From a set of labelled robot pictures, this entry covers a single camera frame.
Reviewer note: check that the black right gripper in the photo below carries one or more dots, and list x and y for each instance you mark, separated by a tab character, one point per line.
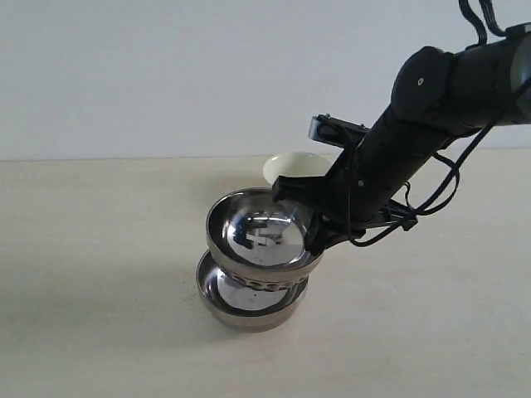
344	207

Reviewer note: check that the ribbed steel bowl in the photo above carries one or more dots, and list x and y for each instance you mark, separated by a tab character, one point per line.
261	243

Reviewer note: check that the cream floral ceramic bowl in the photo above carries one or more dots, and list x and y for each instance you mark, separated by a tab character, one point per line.
295	164

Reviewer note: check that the smooth steel bowl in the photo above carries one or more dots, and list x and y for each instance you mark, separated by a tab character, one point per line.
242	308

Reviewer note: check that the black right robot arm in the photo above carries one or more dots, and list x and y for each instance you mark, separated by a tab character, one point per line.
437	98

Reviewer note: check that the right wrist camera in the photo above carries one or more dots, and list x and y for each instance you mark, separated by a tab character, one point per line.
328	130

